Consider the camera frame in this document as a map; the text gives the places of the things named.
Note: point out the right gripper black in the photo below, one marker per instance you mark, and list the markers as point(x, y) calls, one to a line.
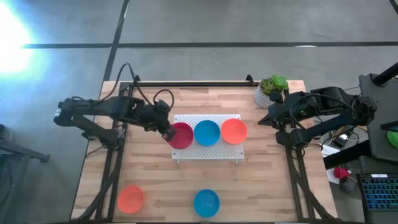
point(280, 114)

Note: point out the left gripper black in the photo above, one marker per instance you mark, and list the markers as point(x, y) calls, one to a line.
point(152, 119)

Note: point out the small red plastic bowl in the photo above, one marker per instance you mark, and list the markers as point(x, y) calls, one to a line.
point(183, 137)

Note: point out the small orange plastic bowl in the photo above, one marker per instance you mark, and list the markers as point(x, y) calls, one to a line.
point(234, 131)
point(131, 199)

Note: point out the small blue plastic bowl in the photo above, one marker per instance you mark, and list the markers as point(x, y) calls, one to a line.
point(206, 203)
point(207, 133)

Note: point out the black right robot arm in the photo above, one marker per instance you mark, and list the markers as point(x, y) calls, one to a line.
point(326, 124)

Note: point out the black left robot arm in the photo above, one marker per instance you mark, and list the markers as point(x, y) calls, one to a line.
point(93, 107)

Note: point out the succulent in patterned white pot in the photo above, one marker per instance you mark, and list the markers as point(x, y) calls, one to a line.
point(273, 84)

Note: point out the white perforated metal shelf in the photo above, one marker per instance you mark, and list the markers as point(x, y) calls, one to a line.
point(208, 151)

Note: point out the white paper sheet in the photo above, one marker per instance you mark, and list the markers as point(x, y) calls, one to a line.
point(329, 151)

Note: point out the small black and white device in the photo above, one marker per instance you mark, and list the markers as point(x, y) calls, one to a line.
point(341, 139)

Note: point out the small red object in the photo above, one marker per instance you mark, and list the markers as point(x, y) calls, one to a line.
point(341, 172)

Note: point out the dark grey computer case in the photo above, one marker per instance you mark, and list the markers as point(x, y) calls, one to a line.
point(377, 124)

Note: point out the green round object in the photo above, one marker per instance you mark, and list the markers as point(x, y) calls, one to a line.
point(392, 139)

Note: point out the thick black pole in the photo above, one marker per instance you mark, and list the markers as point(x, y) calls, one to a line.
point(385, 74)

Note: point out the backlit computer keyboard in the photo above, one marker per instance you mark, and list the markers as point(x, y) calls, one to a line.
point(379, 194)

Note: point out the black floor stand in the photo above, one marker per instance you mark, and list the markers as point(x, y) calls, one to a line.
point(21, 152)

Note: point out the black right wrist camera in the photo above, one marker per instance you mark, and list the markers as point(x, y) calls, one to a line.
point(276, 96)

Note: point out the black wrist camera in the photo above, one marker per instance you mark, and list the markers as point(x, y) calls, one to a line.
point(161, 106)
point(276, 96)

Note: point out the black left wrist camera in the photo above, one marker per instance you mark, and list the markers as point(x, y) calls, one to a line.
point(161, 106)

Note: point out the black metal rig frame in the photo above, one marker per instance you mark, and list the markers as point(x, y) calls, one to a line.
point(192, 84)

